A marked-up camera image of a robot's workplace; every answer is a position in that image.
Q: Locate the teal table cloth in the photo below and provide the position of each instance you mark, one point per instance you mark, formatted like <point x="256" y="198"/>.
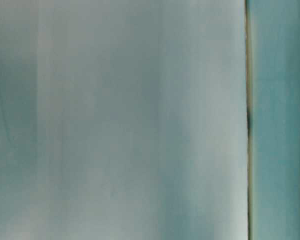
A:
<point x="149" y="119"/>

